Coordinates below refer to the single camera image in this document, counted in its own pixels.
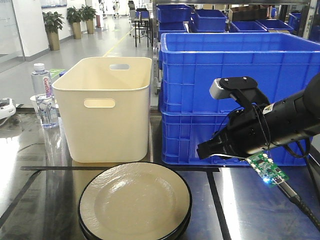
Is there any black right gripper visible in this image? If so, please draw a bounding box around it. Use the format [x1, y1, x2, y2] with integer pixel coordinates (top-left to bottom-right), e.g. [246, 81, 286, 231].
[196, 106, 271, 160]

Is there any beige plate black rim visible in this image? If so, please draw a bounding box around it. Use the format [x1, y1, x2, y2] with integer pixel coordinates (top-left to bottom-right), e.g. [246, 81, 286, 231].
[79, 162, 192, 233]
[79, 212, 191, 240]

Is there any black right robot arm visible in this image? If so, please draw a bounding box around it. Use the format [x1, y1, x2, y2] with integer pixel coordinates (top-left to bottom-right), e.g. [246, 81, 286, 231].
[196, 74, 320, 159]

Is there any green circuit board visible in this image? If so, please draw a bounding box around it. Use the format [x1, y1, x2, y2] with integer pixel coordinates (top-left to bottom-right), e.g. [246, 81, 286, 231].
[245, 152, 289, 188]

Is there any large blue plastic crate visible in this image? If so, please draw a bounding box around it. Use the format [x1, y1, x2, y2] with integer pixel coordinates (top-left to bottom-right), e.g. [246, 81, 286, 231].
[161, 33, 320, 166]

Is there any cream plastic storage bin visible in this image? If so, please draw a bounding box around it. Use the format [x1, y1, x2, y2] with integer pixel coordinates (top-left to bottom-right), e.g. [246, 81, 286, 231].
[52, 57, 152, 163]

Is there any blue crate back middle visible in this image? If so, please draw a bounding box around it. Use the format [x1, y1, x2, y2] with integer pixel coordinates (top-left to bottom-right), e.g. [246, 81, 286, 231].
[192, 9, 227, 33]

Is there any blue crate back right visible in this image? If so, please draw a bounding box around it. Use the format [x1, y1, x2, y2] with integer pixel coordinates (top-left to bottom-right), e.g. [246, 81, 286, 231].
[256, 19, 294, 33]

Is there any blue crate back left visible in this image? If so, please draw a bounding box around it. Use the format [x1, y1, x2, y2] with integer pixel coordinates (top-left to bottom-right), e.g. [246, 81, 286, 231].
[156, 4, 192, 23]

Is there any potted plant gold pot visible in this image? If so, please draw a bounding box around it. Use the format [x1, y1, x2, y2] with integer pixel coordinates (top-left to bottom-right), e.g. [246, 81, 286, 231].
[66, 6, 83, 40]
[80, 5, 96, 34]
[42, 11, 64, 51]

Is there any clear water bottle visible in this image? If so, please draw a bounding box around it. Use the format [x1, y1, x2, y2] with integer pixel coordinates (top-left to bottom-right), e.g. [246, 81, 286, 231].
[31, 63, 59, 128]

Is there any white handheld controller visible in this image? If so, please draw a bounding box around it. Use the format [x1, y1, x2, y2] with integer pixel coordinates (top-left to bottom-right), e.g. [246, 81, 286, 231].
[0, 97, 16, 120]

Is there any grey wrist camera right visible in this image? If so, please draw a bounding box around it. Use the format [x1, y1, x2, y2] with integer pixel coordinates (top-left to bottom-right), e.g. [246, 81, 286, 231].
[209, 76, 259, 100]

